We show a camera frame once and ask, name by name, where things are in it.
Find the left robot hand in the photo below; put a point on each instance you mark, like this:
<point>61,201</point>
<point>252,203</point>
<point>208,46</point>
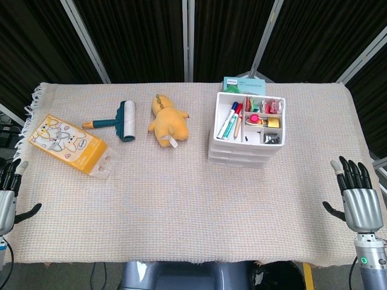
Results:
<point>7,208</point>

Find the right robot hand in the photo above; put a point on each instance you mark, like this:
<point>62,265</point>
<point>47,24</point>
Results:
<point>361,208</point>

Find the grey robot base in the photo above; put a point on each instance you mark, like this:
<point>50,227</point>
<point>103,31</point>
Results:
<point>181,276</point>

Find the white drawer organizer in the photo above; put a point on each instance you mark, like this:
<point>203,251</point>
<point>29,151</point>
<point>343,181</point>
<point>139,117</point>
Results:
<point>223,102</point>

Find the yellow cat-print tissue pack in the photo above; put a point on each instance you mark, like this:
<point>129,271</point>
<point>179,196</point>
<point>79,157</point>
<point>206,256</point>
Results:
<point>66,142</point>

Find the black waste bin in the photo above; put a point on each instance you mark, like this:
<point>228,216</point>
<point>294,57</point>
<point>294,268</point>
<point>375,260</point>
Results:
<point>278,276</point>

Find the black binder clips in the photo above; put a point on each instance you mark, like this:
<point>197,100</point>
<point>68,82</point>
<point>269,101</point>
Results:
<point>271,139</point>

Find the brass padlock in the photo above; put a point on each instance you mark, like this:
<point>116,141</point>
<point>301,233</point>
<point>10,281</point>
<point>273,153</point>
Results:
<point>274,122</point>

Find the red candy packet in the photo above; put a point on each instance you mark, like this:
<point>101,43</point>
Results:
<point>273,106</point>

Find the pink round tag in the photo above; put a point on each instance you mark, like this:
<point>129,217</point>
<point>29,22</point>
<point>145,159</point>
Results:
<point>255,118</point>

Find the tan wooden pencil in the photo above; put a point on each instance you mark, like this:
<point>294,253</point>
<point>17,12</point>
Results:
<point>238,128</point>

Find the teal lint roller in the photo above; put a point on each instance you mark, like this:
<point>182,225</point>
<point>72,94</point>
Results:
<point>127,121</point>

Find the red and green clips pack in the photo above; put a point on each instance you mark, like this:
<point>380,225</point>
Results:
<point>252,104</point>

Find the red-cap whiteboard marker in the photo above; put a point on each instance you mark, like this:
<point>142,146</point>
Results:
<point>231,124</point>

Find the blue-cap whiteboard marker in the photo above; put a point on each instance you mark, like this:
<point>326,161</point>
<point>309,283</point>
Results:
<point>235,105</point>

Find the teal printed booklet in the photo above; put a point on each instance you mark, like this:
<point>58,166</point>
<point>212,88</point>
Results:
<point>251,84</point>

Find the beige woven table cloth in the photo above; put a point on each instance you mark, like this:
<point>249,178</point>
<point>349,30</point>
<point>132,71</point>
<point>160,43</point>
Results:
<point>181,205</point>

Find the green packet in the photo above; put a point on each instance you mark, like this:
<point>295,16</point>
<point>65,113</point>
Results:
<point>232,89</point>

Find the yellow plush toy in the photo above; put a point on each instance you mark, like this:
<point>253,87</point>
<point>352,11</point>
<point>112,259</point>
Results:
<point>169,124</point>

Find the grey screen frame post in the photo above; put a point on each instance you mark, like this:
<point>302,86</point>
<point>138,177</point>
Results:
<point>381,164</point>
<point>10,114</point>
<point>362,62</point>
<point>86,42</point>
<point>266,39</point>
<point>188,42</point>

